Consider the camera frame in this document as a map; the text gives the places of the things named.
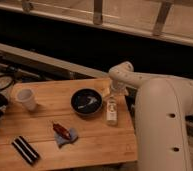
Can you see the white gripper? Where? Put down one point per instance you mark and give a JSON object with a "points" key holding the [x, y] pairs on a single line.
{"points": [[117, 87]]}

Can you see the clear bottle with label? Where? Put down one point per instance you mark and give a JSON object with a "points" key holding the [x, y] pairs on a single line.
{"points": [[111, 111]]}

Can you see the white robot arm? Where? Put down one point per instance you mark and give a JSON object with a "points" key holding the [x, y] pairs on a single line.
{"points": [[162, 103]]}

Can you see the dark round bowl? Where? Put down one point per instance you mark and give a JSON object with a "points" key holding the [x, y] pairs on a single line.
{"points": [[86, 102]]}

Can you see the red chili pepper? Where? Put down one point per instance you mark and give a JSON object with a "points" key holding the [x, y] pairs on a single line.
{"points": [[60, 130]]}

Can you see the white plastic cup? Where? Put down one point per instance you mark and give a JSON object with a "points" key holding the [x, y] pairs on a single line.
{"points": [[27, 99]]}

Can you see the black striped rectangular block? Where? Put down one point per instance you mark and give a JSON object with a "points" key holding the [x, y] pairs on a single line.
{"points": [[27, 152]]}

